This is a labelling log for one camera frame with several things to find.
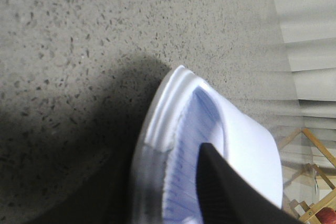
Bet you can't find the red round object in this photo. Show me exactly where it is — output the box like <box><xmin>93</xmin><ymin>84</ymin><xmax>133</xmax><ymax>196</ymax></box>
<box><xmin>316</xmin><ymin>207</ymin><xmax>336</xmax><ymax>224</ymax></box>

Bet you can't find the wooden folding rack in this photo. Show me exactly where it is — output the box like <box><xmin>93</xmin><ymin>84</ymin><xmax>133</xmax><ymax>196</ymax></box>
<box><xmin>277</xmin><ymin>127</ymin><xmax>335</xmax><ymax>223</ymax></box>

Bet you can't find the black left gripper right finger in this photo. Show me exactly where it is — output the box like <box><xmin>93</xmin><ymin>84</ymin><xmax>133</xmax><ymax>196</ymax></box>
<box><xmin>197</xmin><ymin>143</ymin><xmax>300</xmax><ymax>223</ymax></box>

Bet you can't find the light blue slipper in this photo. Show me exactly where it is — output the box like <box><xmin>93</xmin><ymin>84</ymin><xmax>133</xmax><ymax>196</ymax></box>
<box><xmin>129</xmin><ymin>66</ymin><xmax>283</xmax><ymax>223</ymax></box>

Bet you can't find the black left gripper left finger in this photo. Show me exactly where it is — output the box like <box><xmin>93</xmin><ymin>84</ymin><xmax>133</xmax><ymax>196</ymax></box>
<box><xmin>29</xmin><ymin>119</ymin><xmax>137</xmax><ymax>223</ymax></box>

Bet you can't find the pale grey-green curtain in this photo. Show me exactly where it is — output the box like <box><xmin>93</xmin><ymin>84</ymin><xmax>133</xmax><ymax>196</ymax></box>
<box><xmin>265</xmin><ymin>0</ymin><xmax>336</xmax><ymax>224</ymax></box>

